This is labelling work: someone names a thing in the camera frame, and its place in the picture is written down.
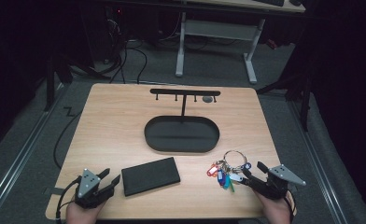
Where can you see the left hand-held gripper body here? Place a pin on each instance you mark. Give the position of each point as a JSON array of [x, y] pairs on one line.
[[87, 185]]

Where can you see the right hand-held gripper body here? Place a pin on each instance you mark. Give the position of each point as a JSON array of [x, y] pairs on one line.
[[279, 183]]

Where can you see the black wallet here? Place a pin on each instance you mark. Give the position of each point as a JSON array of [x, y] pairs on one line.
[[150, 176]]

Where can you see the black key holder with tray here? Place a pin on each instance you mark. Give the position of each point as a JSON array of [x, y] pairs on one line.
[[181, 132]]

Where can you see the person's right hand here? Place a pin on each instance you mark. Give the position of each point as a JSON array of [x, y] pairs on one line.
[[276, 210]]

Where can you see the person's left hand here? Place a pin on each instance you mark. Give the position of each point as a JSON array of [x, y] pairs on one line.
[[81, 214]]

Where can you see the black metal stand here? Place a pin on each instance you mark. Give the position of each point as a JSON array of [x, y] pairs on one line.
[[305, 102], [50, 84]]

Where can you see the black computer tower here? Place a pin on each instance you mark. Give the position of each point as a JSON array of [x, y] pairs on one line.
[[103, 34]]

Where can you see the desk with white legs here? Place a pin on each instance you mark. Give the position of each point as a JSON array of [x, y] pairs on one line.
[[215, 29]]

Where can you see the black keyboard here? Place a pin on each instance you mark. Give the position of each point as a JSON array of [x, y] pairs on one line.
[[270, 2]]

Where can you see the metal floor rail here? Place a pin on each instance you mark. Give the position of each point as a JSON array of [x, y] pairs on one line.
[[19, 158], [319, 168]]

